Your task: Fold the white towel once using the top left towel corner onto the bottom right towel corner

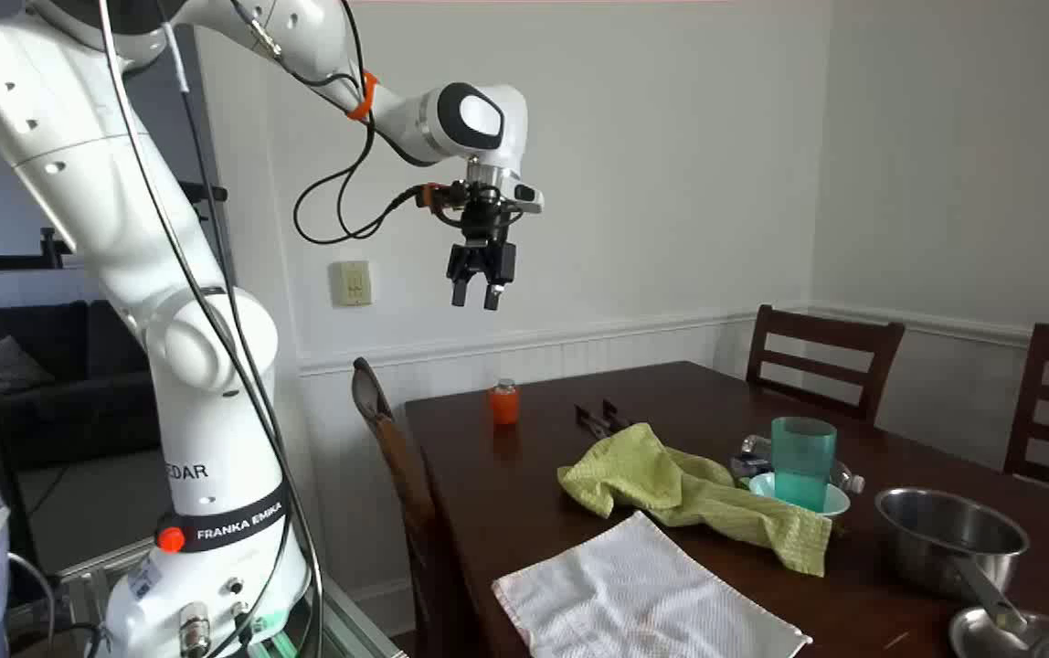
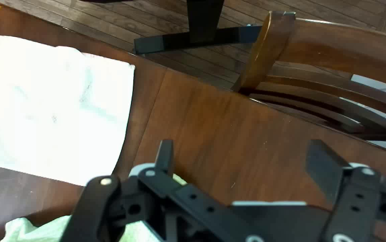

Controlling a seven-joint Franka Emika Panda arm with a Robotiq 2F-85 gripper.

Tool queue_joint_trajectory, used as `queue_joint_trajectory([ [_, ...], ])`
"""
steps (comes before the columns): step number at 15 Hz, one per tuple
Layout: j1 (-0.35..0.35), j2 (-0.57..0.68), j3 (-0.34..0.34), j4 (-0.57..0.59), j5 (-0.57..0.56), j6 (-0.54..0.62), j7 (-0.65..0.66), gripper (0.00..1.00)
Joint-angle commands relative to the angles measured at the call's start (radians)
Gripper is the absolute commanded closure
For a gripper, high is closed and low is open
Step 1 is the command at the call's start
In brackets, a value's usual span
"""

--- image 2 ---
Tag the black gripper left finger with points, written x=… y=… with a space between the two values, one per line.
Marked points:
x=112 y=210

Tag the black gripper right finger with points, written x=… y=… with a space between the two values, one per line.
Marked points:
x=359 y=197

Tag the white waffle-weave towel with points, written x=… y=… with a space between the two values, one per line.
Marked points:
x=53 y=112

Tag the light green cloth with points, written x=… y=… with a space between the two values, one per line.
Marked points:
x=26 y=229

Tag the brown wooden slat-back chair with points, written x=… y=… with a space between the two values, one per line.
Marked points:
x=336 y=49

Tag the black floor stand base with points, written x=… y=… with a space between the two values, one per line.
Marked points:
x=201 y=31

